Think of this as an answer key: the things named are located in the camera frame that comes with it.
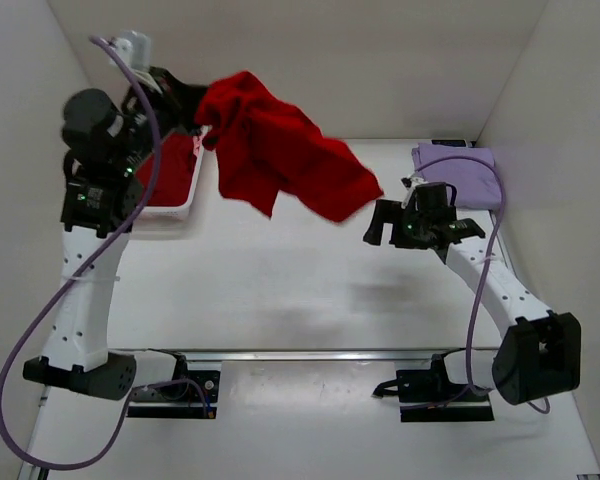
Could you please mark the bright red t shirt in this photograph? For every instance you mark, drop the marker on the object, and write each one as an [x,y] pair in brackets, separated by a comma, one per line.
[265,146]

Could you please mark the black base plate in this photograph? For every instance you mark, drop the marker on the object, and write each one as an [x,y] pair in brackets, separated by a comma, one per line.
[195,397]
[426,395]

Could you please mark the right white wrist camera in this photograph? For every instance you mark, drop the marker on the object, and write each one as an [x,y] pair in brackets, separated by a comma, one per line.
[411,183]

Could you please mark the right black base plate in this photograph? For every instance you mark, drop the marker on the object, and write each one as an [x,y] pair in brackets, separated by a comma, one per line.
[426,395]

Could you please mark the silver aluminium rail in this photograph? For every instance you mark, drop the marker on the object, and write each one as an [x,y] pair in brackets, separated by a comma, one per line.
[289,355]

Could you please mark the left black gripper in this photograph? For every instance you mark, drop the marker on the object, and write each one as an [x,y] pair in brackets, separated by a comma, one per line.
[191,93]

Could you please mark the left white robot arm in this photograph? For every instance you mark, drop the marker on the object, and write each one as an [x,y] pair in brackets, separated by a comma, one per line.
[107,145]

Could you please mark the dark red shirt in basket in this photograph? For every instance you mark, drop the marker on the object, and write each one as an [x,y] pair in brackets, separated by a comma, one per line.
[180,154]

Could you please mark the white plastic basket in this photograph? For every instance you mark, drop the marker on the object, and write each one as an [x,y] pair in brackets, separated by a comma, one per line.
[177,213]

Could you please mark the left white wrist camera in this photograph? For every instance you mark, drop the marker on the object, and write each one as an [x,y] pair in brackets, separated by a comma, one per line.
[134,49]

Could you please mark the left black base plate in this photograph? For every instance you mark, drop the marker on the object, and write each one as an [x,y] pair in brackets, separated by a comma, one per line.
[195,397]

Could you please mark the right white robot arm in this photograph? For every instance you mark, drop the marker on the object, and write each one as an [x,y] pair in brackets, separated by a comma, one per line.
[540,351]

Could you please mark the small dark device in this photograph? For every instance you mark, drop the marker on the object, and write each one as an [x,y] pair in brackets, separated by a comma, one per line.
[455,143]

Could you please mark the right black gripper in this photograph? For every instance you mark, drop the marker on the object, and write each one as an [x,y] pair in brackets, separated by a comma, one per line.
[388,212]

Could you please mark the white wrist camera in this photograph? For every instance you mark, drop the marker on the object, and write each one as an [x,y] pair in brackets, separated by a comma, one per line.
[134,49]
[411,183]

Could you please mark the folded lavender t shirt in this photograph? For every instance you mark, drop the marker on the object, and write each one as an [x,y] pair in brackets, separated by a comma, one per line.
[476,185]

